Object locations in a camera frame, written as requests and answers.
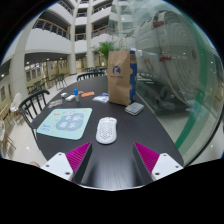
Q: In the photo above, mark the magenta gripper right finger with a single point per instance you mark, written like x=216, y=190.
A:
x=153, y=166

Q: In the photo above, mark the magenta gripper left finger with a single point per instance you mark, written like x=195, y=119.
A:
x=70, y=166

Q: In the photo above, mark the light green mouse pad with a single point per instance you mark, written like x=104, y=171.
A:
x=66, y=123

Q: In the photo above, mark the white honeycomb computer mouse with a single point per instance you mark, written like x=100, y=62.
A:
x=106, y=130

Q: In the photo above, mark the small grey flat box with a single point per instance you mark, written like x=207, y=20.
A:
x=134, y=108

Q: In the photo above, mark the white small box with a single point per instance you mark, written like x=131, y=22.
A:
x=70, y=98

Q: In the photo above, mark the black wooden chair left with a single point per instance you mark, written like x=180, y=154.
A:
x=31, y=109

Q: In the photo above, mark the black wooden chair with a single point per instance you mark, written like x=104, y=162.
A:
x=91, y=74
x=31, y=109

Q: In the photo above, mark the white small charger block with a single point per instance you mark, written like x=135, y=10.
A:
x=64, y=95

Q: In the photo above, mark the orange flat packet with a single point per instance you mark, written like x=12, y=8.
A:
x=87, y=94

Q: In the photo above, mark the clear plastic sachet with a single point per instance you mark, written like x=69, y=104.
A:
x=103, y=98

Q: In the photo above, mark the small blue-capped bottle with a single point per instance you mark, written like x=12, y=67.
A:
x=76, y=94

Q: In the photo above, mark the black chairs group background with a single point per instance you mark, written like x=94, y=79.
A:
x=59, y=80

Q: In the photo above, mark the black wooden chair far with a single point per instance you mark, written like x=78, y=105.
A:
x=91, y=74

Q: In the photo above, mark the brown paper bag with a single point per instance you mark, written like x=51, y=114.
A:
x=118, y=75

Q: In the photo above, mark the blue carton box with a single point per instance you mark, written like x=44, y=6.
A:
x=133, y=66

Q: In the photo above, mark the green potted palm plant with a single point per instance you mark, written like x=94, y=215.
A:
x=104, y=48

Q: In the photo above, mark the white wire chair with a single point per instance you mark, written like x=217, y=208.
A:
x=14, y=106

